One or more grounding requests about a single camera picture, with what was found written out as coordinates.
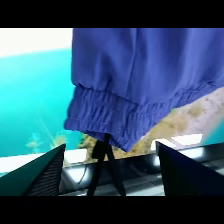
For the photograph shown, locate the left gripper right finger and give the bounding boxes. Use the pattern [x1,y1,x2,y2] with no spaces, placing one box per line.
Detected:
[155,140,224,197]

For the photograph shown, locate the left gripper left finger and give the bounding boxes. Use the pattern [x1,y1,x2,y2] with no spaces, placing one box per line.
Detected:
[0,143,67,197]

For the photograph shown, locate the purple shorts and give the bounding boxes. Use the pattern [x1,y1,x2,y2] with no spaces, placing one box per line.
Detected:
[63,27,224,197]

